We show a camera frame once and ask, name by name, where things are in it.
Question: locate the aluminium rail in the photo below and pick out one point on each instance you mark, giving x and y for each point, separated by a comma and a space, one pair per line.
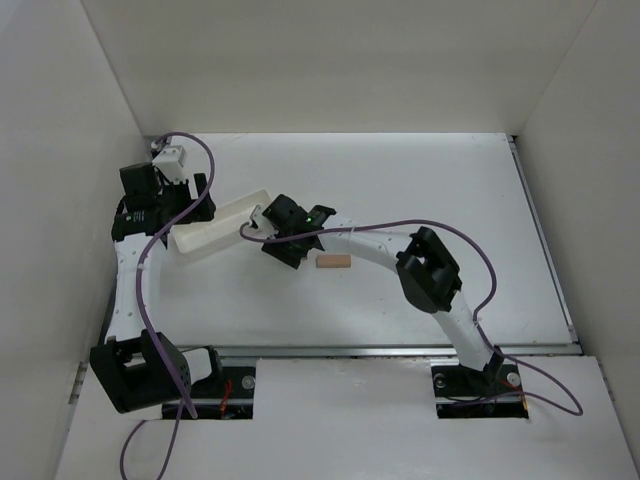
439, 351
543, 243

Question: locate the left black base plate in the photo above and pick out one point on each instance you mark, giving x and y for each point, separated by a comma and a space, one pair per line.
236, 383

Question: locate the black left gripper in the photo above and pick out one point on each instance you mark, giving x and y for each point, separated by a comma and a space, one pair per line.
201, 195

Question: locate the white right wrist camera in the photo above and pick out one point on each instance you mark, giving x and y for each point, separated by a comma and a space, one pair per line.
260, 223

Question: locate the white plastic tray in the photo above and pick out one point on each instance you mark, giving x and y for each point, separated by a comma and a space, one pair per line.
200, 239

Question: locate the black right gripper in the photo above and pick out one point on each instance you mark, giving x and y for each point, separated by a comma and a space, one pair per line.
279, 232

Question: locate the right aluminium rail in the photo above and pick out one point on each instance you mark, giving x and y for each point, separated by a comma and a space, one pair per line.
543, 243

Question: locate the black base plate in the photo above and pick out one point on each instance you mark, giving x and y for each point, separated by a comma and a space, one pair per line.
236, 383
457, 383

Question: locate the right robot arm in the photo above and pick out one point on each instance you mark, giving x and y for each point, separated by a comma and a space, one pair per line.
428, 274

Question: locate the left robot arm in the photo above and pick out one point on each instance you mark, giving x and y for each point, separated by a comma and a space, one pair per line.
139, 369

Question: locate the front aluminium rail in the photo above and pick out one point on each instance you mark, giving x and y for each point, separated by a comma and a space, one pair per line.
439, 351

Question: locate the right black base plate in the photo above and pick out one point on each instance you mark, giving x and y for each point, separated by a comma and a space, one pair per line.
457, 383

